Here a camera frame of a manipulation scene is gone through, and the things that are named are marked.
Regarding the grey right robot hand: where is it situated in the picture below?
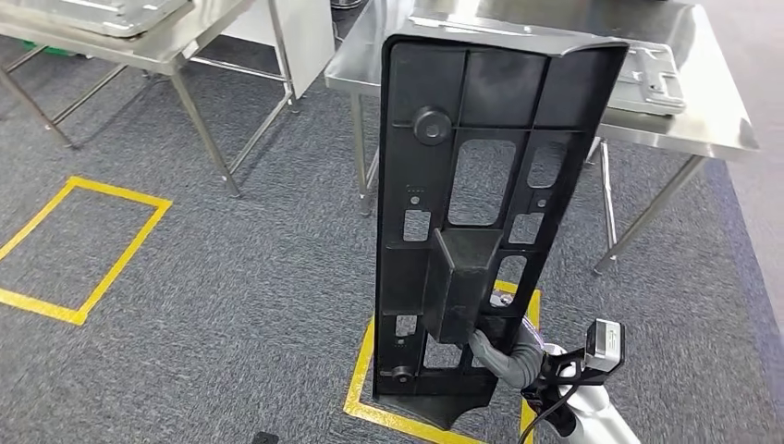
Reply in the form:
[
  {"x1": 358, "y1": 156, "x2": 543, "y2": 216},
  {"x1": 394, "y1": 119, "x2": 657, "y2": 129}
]
[{"x1": 467, "y1": 327, "x2": 534, "y2": 390}]

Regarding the black plastic panel part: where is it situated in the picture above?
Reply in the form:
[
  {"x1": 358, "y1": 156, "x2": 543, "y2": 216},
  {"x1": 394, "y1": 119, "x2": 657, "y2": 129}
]
[{"x1": 372, "y1": 33, "x2": 631, "y2": 431}]

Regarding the stainless steel workbench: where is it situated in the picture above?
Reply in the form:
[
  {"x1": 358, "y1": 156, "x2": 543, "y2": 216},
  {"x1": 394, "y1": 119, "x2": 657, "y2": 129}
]
[{"x1": 325, "y1": 0, "x2": 761, "y2": 275}]

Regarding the yellow floor tape square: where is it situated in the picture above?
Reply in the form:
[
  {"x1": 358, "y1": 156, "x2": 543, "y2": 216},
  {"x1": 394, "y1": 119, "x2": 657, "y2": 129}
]
[
  {"x1": 0, "y1": 176, "x2": 174, "y2": 327},
  {"x1": 342, "y1": 280, "x2": 544, "y2": 444}
]

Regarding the stamped sheet metal plate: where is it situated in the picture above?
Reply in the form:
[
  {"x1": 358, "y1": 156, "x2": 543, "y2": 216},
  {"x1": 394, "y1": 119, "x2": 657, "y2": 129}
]
[
  {"x1": 407, "y1": 13, "x2": 687, "y2": 117},
  {"x1": 15, "y1": 0, "x2": 194, "y2": 38}
]

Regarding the white panel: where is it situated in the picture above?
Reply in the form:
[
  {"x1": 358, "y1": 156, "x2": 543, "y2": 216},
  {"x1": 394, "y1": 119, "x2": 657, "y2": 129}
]
[{"x1": 223, "y1": 0, "x2": 337, "y2": 101}]

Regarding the stainless steel table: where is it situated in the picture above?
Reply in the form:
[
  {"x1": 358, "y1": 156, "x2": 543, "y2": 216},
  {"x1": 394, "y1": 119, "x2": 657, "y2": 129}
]
[{"x1": 0, "y1": 0, "x2": 301, "y2": 199}]

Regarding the green crate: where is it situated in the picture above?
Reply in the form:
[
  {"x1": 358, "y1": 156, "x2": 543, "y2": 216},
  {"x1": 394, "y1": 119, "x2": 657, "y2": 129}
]
[{"x1": 21, "y1": 38, "x2": 64, "y2": 58}]

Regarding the black camera cable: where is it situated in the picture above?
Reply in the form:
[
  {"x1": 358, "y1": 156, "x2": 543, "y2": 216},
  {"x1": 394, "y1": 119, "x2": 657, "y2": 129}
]
[{"x1": 517, "y1": 366, "x2": 593, "y2": 444}]

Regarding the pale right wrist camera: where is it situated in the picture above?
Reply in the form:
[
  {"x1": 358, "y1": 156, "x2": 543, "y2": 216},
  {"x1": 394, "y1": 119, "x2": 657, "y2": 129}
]
[{"x1": 584, "y1": 318, "x2": 626, "y2": 373}]

